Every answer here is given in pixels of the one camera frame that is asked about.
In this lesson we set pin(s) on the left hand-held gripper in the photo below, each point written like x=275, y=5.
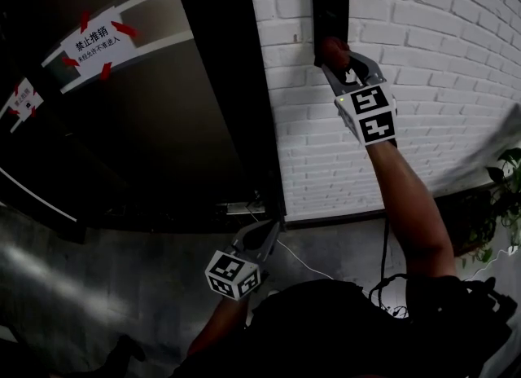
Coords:
x=232, y=274

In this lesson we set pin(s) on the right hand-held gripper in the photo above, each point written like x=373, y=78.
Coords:
x=372, y=117

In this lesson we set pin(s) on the black wall access reader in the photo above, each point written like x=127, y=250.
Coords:
x=329, y=14

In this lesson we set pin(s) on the person's left forearm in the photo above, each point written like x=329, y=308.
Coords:
x=220, y=325

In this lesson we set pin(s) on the person's right forearm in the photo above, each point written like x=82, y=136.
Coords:
x=411, y=209

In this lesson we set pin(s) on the person's black clothing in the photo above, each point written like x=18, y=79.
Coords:
x=325, y=331

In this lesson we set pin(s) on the dark glass door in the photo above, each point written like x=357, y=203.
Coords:
x=163, y=124

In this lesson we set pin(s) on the potted green plant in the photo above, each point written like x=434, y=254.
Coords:
x=502, y=209

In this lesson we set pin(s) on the white power plug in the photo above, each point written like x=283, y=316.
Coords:
x=513, y=250

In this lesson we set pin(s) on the large white taped paper sign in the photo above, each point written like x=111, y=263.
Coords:
x=97, y=44

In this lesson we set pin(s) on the small white taped paper sign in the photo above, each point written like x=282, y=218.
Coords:
x=26, y=98

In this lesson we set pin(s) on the metal door floor bracket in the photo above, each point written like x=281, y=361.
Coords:
x=242, y=207

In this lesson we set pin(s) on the black door frame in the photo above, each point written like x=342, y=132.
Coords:
x=236, y=83

